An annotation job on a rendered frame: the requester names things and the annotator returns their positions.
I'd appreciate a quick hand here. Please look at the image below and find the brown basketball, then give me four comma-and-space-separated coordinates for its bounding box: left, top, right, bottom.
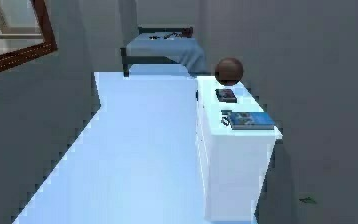
214, 57, 245, 86

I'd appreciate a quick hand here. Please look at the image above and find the bed with blue cover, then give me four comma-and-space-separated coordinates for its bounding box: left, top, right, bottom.
120, 25, 208, 78

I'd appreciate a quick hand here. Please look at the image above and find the blue book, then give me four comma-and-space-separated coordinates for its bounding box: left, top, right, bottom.
226, 111, 276, 131

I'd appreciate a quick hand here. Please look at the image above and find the white chest of drawers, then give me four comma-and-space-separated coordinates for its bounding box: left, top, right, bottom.
195, 75, 284, 224

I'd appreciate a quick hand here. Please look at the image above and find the brown framed window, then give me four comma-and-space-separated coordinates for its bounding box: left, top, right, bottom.
0, 0, 59, 78

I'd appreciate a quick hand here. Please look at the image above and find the small dark key ring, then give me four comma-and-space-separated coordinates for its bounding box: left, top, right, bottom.
220, 109, 233, 128

